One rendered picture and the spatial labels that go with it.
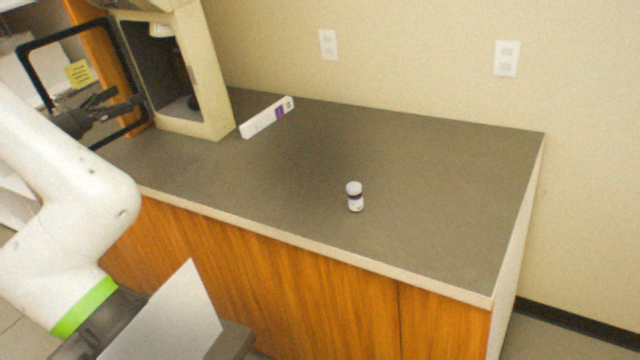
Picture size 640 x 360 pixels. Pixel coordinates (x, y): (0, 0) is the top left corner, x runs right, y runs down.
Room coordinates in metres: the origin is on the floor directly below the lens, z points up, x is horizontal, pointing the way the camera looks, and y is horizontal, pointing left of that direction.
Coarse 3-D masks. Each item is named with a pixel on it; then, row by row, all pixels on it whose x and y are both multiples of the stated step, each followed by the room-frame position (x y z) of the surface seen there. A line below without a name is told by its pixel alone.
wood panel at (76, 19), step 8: (64, 0) 1.55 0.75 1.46; (72, 0) 1.56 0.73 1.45; (80, 0) 1.58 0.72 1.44; (72, 8) 1.55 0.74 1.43; (80, 8) 1.57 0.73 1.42; (88, 8) 1.59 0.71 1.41; (96, 8) 1.61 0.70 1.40; (72, 16) 1.55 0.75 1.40; (80, 16) 1.56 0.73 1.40; (88, 16) 1.58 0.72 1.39; (96, 16) 1.60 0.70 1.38; (104, 16) 1.63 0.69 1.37; (152, 120) 1.64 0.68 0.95; (136, 128) 1.57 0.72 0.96; (144, 128) 1.60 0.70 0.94; (128, 136) 1.55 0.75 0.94
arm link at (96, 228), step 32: (0, 96) 0.72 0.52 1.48; (0, 128) 0.68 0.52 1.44; (32, 128) 0.69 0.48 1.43; (32, 160) 0.65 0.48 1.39; (64, 160) 0.66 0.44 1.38; (96, 160) 0.68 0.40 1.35; (64, 192) 0.62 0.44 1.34; (96, 192) 0.62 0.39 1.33; (128, 192) 0.64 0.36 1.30; (64, 224) 0.59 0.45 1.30; (96, 224) 0.59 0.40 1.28; (128, 224) 0.62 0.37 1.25; (96, 256) 0.59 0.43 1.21
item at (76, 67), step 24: (48, 48) 1.40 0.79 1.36; (72, 48) 1.45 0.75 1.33; (96, 48) 1.51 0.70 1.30; (48, 72) 1.38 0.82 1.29; (72, 72) 1.43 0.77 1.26; (96, 72) 1.48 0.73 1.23; (120, 72) 1.54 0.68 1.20; (72, 96) 1.40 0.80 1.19; (120, 96) 1.51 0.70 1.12; (120, 120) 1.48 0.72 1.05
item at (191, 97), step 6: (174, 60) 1.55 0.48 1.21; (180, 60) 1.54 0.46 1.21; (180, 66) 1.54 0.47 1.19; (180, 72) 1.54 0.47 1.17; (186, 72) 1.53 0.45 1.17; (180, 78) 1.55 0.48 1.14; (186, 78) 1.54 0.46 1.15; (186, 84) 1.54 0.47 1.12; (186, 90) 1.54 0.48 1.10; (192, 90) 1.53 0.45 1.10; (186, 96) 1.55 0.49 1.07; (192, 96) 1.54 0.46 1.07; (192, 102) 1.54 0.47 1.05
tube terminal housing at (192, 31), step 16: (176, 0) 1.42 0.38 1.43; (192, 0) 1.47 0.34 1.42; (128, 16) 1.53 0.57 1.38; (144, 16) 1.49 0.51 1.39; (160, 16) 1.45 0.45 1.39; (176, 16) 1.41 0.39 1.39; (192, 16) 1.46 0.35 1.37; (176, 32) 1.42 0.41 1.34; (192, 32) 1.44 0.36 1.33; (208, 32) 1.50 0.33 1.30; (128, 48) 1.57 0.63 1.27; (192, 48) 1.43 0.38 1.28; (208, 48) 1.48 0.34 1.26; (192, 64) 1.41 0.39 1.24; (208, 64) 1.46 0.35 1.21; (208, 80) 1.44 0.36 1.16; (208, 96) 1.43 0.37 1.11; (224, 96) 1.49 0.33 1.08; (208, 112) 1.41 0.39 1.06; (224, 112) 1.47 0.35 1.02; (160, 128) 1.58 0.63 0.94; (176, 128) 1.52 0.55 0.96; (192, 128) 1.47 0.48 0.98; (208, 128) 1.42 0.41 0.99; (224, 128) 1.45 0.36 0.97
